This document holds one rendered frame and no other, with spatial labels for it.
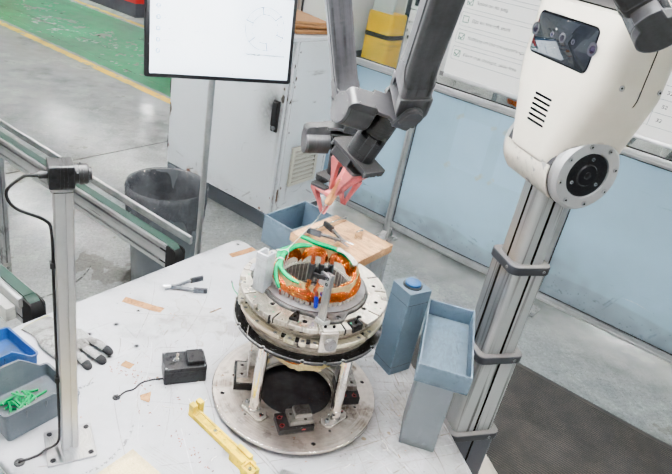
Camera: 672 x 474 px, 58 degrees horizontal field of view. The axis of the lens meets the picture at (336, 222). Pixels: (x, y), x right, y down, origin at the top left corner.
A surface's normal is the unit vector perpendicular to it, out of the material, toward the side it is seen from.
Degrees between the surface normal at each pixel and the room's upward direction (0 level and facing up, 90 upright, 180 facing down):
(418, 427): 90
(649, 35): 124
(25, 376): 88
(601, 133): 109
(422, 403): 90
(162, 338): 0
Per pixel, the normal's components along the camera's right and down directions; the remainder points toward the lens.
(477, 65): -0.60, 0.26
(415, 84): 0.09, 0.77
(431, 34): 0.07, 0.89
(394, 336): -0.83, 0.11
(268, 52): 0.44, 0.36
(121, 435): 0.18, -0.88
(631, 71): 0.26, 0.48
